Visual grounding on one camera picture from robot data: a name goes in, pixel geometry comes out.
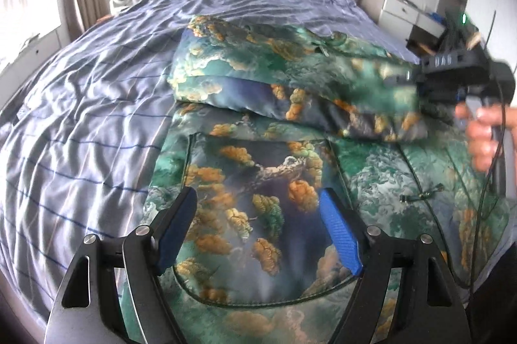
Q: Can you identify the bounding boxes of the green cloud-print jacket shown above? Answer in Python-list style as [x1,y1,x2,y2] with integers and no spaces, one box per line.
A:
[141,15,510,344]

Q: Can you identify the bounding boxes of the blue checked duvet bed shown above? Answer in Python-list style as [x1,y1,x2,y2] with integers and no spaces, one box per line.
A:
[0,0,421,312]

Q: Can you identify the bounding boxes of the person's right hand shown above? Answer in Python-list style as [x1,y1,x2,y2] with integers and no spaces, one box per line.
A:
[456,103,517,173]

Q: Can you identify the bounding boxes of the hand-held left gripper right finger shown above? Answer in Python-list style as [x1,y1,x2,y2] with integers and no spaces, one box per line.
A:
[319,188,473,344]

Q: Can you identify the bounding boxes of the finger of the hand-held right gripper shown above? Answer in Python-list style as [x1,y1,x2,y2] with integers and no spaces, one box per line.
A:
[384,68,425,89]

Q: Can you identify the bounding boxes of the white window bench cabinet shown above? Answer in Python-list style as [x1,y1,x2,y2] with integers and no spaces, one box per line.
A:
[0,27,62,114]

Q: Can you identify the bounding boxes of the white desk with drawers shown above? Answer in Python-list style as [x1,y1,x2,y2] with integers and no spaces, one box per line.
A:
[359,0,445,38]

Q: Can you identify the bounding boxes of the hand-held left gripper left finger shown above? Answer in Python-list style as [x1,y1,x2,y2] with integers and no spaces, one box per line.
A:
[47,186,198,344]

